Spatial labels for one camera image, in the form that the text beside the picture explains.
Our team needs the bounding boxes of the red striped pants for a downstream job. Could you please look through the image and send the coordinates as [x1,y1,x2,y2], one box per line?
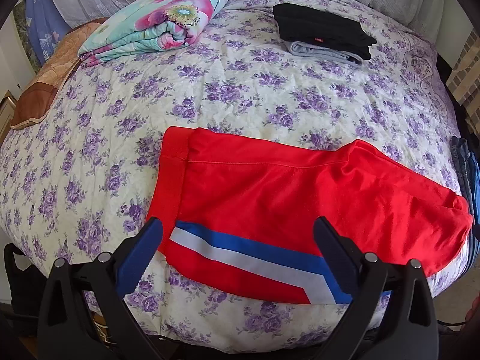
[148,127,473,305]

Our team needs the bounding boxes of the purple floral bedspread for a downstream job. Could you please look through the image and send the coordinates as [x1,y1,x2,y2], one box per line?
[0,0,470,354]

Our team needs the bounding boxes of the blue denim jeans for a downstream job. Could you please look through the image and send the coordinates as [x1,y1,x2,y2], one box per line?
[450,136,479,273]

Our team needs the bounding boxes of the brown patchwork blanket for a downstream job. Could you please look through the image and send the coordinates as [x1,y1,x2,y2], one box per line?
[10,18,107,130]

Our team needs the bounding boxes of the beige checkered cloth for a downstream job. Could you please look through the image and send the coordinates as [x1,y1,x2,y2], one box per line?
[447,29,480,117]

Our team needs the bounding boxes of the folded grey garment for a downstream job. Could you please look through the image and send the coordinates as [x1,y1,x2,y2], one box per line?
[283,41,363,67]

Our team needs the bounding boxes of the blue patterned cloth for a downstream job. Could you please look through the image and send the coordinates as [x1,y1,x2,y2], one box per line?
[24,0,71,65]

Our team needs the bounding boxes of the folded black garment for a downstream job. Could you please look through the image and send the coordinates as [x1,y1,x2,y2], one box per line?
[272,3,377,61]

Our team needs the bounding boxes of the folded floral quilt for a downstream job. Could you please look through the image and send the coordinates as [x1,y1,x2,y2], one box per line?
[78,0,228,66]

